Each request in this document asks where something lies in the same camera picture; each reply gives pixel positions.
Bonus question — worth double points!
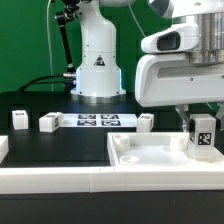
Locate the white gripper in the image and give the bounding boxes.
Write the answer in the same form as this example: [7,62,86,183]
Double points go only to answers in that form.
[135,53,224,132]

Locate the white square table top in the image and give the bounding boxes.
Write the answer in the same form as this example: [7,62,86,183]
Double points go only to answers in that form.
[107,132,224,166]

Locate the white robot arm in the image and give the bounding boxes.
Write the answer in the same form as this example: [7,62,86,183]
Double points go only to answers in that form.
[71,0,224,114]

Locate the white sheet with markers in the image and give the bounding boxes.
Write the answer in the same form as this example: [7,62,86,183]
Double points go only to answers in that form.
[62,113,137,127]

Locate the white front fence wall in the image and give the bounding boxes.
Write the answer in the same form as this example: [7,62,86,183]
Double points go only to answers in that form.
[0,164,224,194]

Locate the white fence wall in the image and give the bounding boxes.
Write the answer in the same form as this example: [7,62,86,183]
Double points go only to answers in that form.
[0,164,224,194]
[0,136,9,164]

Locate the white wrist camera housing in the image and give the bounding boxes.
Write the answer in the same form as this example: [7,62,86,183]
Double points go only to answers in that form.
[141,22,199,54]

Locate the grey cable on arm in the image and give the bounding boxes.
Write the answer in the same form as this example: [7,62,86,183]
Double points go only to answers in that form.
[127,0,148,38]

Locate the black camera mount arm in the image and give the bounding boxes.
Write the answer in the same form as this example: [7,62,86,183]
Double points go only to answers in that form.
[55,0,80,90]

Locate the black cable bundle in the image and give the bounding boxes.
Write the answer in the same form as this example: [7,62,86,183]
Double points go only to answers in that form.
[18,73,68,92]

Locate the white thin cable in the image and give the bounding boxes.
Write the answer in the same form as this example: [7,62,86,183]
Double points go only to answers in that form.
[45,0,55,92]

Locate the white left fence wall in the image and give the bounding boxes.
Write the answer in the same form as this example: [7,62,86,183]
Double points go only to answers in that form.
[0,136,9,164]

